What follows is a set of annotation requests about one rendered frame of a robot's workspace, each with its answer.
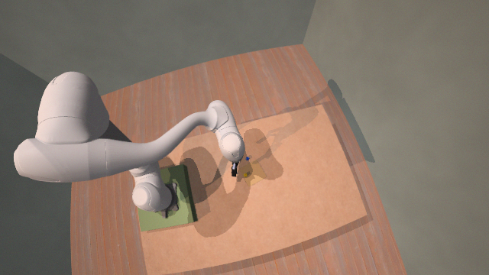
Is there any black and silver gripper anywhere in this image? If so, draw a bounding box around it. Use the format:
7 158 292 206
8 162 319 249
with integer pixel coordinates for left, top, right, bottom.
231 162 238 177

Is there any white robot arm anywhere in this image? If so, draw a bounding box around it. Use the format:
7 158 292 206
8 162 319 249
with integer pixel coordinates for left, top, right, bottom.
14 72 245 218

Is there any tan square mat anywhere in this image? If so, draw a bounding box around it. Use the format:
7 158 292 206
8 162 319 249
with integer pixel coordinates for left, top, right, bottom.
239 160 267 187

